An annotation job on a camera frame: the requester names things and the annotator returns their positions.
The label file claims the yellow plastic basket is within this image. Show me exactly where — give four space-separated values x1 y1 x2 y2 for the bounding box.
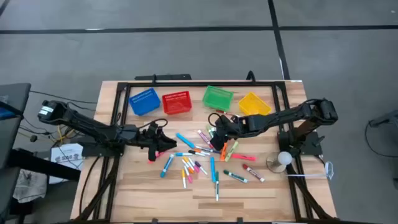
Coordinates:
238 91 272 116

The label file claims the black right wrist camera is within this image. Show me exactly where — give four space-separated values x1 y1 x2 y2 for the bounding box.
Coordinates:
214 115 229 131

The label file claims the light blue chunky marker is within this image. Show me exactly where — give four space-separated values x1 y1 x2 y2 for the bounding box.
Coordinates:
175 133 197 150

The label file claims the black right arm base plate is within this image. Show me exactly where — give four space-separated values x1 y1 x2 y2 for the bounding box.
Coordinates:
277 130 323 156

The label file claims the pink label Expo marker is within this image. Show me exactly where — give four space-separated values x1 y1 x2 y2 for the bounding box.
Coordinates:
197 129 216 151

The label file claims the thin blue Expo marker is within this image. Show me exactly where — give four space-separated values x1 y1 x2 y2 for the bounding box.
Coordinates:
195 145 223 155

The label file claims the orange highlighter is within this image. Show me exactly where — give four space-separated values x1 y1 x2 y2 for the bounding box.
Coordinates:
220 142 229 162

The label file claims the white bulb brass base lamp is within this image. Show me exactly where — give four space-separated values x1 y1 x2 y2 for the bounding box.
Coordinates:
266 151 294 174

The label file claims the thin red Expo marker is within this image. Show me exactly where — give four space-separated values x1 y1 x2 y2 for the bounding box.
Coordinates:
214 108 241 118

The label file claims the green plastic basket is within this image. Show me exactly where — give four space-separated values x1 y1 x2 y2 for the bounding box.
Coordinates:
201 85 234 112

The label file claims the blue plastic basket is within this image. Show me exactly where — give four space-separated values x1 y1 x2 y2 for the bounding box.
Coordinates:
128 87 162 116

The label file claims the black flat bar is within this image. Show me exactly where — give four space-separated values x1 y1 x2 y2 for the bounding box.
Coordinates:
134 73 192 82

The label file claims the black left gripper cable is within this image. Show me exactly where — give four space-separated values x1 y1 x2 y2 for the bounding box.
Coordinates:
138 118 169 131

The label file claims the pink highlighter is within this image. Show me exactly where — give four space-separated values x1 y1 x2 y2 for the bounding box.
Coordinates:
231 153 257 162
147 151 166 164

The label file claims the black beam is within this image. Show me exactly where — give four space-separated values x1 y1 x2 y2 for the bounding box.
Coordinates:
6 148 82 182

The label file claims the yellow green highlighter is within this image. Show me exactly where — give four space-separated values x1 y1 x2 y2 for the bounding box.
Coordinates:
224 141 239 163

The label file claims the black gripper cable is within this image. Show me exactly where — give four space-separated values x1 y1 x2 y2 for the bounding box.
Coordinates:
207 112 223 128
138 118 169 131

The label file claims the black equipment stand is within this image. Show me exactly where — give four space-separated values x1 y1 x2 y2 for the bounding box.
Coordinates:
368 109 398 128

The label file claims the white printed paper sheet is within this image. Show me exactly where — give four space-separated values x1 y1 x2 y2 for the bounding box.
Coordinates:
49 142 85 185

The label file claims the yellow floor cable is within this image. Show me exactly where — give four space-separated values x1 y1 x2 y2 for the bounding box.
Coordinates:
57 124 77 146

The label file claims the green label Expo marker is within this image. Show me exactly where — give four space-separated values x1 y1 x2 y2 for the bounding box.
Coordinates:
223 169 249 184

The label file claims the black table cable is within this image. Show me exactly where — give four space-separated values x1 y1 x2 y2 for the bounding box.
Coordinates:
79 155 100 215

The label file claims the light blue slim marker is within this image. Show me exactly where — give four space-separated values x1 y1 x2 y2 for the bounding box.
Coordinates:
210 156 217 184

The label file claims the red plastic basket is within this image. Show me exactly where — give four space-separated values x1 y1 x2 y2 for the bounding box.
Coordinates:
161 90 193 116

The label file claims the white crumpled cloth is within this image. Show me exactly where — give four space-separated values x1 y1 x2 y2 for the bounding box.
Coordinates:
12 169 48 203

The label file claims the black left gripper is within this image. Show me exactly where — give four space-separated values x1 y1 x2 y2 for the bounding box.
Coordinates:
136 129 177 162

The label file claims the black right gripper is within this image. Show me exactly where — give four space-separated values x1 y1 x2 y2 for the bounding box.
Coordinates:
212 116 243 152

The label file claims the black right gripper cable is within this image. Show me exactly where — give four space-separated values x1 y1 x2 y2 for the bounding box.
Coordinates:
207 112 223 128

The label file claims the mini marker purple cap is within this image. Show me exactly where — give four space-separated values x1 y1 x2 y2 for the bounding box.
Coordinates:
194 161 209 176

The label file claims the blue flat panel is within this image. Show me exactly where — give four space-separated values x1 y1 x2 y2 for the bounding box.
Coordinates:
0 104 23 121

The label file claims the mini marker orange cap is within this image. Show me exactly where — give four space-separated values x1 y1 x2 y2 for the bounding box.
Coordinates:
182 160 196 175

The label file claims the blue label Expo marker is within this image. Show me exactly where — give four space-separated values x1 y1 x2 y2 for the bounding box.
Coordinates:
160 154 175 179

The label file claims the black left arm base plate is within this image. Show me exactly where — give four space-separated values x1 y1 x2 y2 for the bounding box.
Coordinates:
81 141 125 157

